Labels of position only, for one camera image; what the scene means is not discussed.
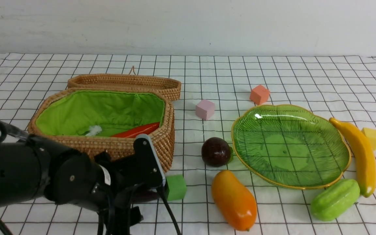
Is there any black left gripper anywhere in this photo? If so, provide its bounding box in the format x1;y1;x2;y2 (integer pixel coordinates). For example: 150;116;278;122
94;151;144;235

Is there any purple plastic eggplant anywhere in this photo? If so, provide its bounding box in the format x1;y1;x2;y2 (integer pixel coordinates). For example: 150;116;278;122
132;190;160;204

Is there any orange plastic carrot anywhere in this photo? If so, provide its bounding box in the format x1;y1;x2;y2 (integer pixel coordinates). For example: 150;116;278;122
111;122;161;138

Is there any dark purple passion fruit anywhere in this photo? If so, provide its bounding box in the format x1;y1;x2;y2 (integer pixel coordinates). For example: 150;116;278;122
201;137;233;167

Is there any orange plastic mango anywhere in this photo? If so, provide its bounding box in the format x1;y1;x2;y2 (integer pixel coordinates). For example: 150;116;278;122
211;170;258;231

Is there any green plastic star fruit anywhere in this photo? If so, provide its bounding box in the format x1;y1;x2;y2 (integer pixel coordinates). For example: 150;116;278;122
311;179;360;222

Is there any yellow plastic banana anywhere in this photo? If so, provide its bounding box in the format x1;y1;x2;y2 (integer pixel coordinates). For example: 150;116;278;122
329;117;376;198

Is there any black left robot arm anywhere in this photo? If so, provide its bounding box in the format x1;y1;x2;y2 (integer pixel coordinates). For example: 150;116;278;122
0;136;143;235

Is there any green foam cube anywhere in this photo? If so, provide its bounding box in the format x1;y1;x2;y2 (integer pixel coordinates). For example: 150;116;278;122
166;174;187;201

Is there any woven rattan basket green lining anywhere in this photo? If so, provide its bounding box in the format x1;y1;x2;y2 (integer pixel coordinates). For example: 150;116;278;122
27;87;175;173

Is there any pink foam cube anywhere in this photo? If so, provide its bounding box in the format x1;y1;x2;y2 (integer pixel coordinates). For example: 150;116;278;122
195;99;215;120

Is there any woven rattan basket lid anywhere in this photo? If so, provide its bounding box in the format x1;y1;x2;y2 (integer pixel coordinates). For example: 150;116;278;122
67;67;181;101

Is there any white checkered tablecloth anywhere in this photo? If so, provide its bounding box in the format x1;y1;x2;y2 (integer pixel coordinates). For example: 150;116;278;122
0;53;376;235

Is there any green glass leaf plate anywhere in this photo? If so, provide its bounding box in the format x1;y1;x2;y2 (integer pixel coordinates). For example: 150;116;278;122
231;104;351;190

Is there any orange foam cube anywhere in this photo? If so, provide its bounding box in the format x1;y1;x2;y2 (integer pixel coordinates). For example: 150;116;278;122
249;85;270;105

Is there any yellow foam cube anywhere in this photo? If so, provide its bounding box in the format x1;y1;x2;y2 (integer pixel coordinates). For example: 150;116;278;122
362;127;376;151

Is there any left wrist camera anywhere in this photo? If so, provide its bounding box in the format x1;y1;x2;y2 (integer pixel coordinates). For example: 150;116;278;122
133;134;166;189

